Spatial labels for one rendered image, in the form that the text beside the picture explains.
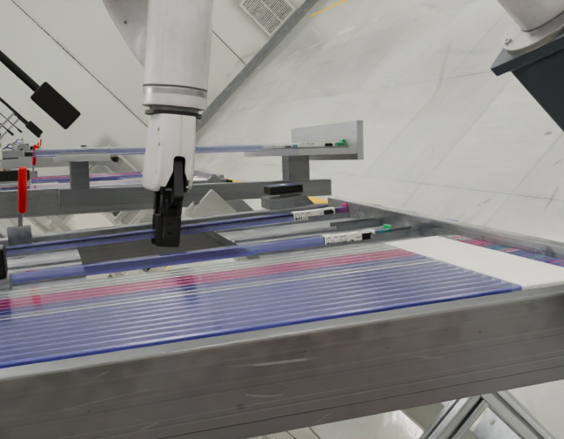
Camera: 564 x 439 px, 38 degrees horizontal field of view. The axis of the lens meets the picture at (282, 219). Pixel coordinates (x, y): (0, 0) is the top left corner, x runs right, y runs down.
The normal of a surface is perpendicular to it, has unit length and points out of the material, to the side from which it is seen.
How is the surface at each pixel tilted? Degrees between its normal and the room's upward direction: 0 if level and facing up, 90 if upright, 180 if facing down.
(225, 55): 90
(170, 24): 71
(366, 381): 90
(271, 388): 90
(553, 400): 0
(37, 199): 90
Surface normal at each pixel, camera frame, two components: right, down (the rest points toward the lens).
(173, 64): 0.04, 0.06
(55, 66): 0.28, 0.10
